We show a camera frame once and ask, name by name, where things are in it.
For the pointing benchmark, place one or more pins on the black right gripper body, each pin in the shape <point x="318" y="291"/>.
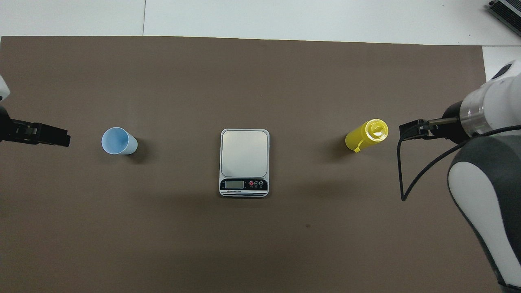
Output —
<point x="455" y="132"/>

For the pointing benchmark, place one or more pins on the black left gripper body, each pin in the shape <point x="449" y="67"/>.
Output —
<point x="5" y="128"/>

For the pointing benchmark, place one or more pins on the yellow squeeze seasoning bottle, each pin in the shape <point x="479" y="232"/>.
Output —
<point x="364" y="136"/>

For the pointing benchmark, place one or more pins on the light blue plastic cup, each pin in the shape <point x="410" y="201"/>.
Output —
<point x="118" y="141"/>

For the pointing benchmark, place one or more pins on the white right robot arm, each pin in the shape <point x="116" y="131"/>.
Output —
<point x="484" y="195"/>

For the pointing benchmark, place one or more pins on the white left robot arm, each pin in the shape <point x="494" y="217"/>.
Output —
<point x="3" y="87"/>

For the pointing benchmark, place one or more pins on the white digital kitchen scale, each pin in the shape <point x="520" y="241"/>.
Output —
<point x="244" y="154"/>

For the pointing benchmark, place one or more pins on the grey metal device box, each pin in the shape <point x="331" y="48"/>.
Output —
<point x="506" y="12"/>

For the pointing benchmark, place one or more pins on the brown table mat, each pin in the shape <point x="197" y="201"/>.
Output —
<point x="244" y="81"/>

